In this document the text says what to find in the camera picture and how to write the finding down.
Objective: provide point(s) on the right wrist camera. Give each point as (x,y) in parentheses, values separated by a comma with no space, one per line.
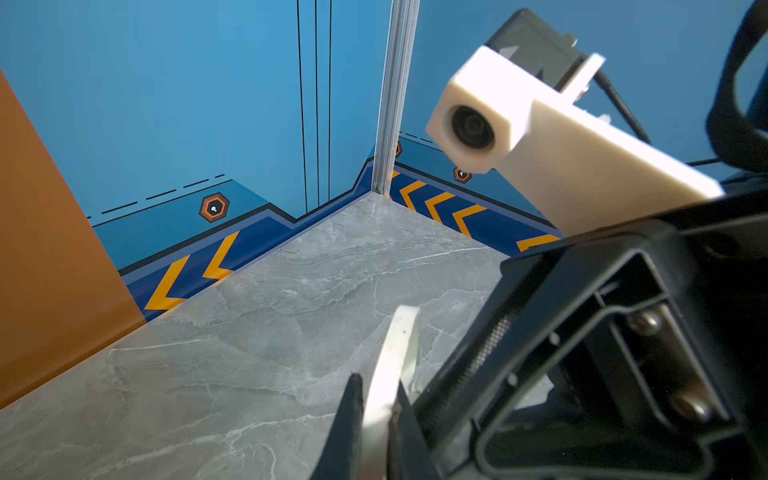
(512,108)

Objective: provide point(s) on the white charging case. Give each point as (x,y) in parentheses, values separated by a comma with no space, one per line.
(395,366)

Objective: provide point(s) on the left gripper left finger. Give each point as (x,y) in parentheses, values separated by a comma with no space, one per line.
(340,456)

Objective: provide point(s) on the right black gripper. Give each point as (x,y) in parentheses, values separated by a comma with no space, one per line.
(629,355)

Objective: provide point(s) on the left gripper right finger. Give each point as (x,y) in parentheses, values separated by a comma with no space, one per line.
(407,454)

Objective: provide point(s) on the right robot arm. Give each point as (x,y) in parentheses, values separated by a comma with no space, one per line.
(735,90)

